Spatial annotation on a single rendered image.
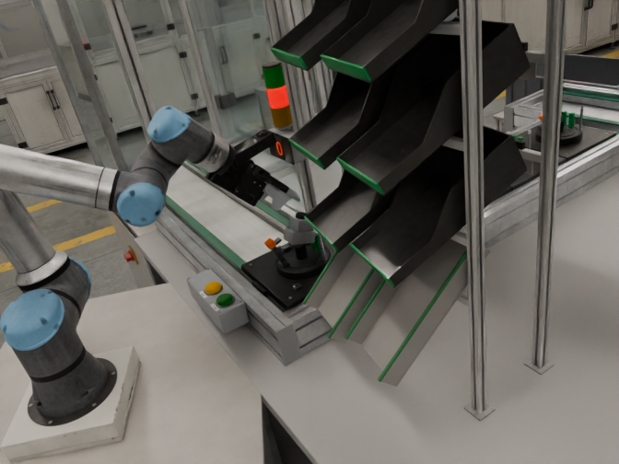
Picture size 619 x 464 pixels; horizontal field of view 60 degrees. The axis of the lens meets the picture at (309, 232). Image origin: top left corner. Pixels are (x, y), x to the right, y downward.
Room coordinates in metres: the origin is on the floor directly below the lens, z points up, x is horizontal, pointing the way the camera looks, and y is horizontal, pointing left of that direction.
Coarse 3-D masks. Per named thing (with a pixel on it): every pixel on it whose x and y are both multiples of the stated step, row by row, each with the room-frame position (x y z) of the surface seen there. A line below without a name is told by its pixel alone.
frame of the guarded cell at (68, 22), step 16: (32, 0) 2.21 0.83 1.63; (64, 0) 1.78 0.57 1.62; (64, 16) 1.77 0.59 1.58; (48, 32) 2.22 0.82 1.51; (80, 48) 1.78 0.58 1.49; (80, 64) 1.77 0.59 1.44; (64, 80) 2.21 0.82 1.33; (96, 96) 1.78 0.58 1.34; (96, 112) 1.79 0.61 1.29; (112, 128) 1.78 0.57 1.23; (112, 144) 1.77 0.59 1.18; (96, 160) 2.22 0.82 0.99
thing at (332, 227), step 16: (352, 176) 0.96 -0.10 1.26; (336, 192) 0.95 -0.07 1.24; (352, 192) 0.95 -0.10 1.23; (368, 192) 0.91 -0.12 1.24; (320, 208) 0.94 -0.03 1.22; (336, 208) 0.93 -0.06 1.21; (352, 208) 0.90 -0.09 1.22; (368, 208) 0.87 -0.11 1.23; (384, 208) 0.84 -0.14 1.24; (320, 224) 0.91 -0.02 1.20; (336, 224) 0.88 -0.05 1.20; (352, 224) 0.86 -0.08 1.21; (368, 224) 0.83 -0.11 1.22; (336, 240) 0.81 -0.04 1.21; (352, 240) 0.82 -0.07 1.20
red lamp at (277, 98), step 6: (270, 90) 1.35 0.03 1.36; (276, 90) 1.34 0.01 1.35; (282, 90) 1.35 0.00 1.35; (270, 96) 1.35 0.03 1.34; (276, 96) 1.34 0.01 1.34; (282, 96) 1.35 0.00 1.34; (270, 102) 1.36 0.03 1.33; (276, 102) 1.34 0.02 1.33; (282, 102) 1.34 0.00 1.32; (288, 102) 1.36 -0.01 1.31; (276, 108) 1.35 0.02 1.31
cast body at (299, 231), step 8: (296, 216) 1.15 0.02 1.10; (296, 224) 1.14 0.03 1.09; (304, 224) 1.13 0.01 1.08; (288, 232) 1.14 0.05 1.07; (296, 232) 1.12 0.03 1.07; (304, 232) 1.13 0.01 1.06; (312, 232) 1.14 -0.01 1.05; (288, 240) 1.13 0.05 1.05; (296, 240) 1.12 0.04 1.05; (304, 240) 1.13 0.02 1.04; (312, 240) 1.14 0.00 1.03
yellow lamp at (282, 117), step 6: (270, 108) 1.37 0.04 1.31; (282, 108) 1.34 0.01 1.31; (288, 108) 1.36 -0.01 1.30; (276, 114) 1.35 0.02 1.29; (282, 114) 1.34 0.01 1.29; (288, 114) 1.35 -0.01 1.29; (276, 120) 1.35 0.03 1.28; (282, 120) 1.34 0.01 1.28; (288, 120) 1.35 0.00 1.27; (276, 126) 1.35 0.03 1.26; (282, 126) 1.34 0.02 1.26
